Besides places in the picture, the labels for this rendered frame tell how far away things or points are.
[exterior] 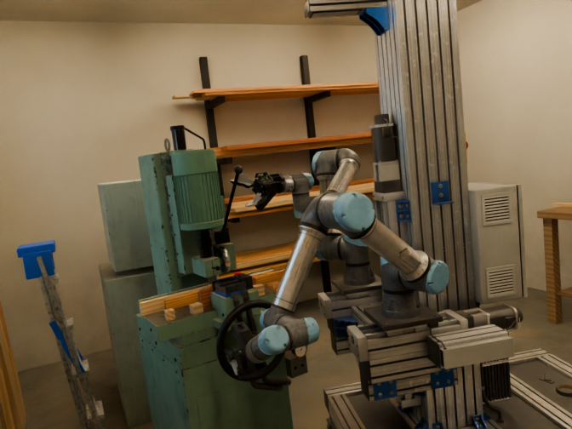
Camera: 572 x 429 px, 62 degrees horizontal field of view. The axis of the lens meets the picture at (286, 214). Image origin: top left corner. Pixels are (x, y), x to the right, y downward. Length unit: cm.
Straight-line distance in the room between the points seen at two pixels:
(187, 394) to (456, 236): 121
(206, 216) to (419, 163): 86
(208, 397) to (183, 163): 89
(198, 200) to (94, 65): 264
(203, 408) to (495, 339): 109
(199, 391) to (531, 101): 380
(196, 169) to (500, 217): 122
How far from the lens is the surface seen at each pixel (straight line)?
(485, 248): 208
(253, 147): 397
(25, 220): 426
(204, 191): 187
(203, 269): 195
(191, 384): 190
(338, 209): 141
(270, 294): 196
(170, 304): 195
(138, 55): 441
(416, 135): 196
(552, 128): 465
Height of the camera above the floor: 143
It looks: 7 degrees down
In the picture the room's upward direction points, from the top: 6 degrees counter-clockwise
